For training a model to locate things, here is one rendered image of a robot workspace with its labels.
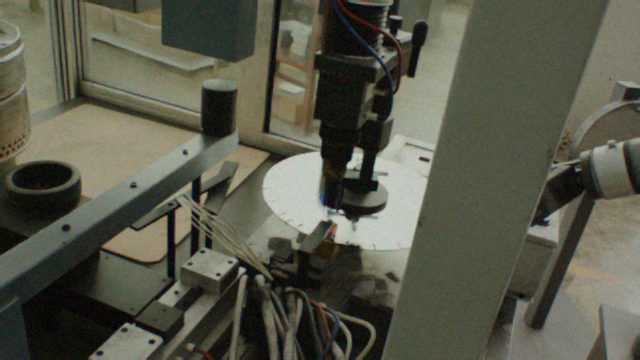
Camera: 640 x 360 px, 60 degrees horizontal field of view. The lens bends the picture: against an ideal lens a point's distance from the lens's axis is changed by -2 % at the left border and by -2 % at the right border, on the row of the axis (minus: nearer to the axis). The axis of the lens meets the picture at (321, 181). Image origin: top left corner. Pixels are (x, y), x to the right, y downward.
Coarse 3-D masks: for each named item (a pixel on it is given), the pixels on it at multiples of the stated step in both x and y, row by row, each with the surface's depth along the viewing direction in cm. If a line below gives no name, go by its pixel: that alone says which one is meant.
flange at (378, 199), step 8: (344, 192) 97; (352, 192) 97; (360, 192) 96; (368, 192) 97; (376, 192) 98; (384, 192) 99; (344, 200) 94; (352, 200) 95; (360, 200) 95; (368, 200) 95; (376, 200) 96; (384, 200) 96; (352, 208) 94; (360, 208) 94; (368, 208) 94; (376, 208) 95
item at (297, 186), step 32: (288, 160) 107; (320, 160) 109; (352, 160) 111; (384, 160) 113; (288, 192) 96; (320, 192) 98; (416, 192) 102; (288, 224) 88; (352, 224) 90; (384, 224) 91
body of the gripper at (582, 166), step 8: (584, 152) 79; (592, 152) 79; (576, 160) 82; (584, 160) 77; (552, 168) 84; (576, 168) 80; (584, 168) 76; (584, 176) 76; (592, 176) 76; (584, 184) 79; (592, 184) 76; (592, 192) 77; (592, 200) 78
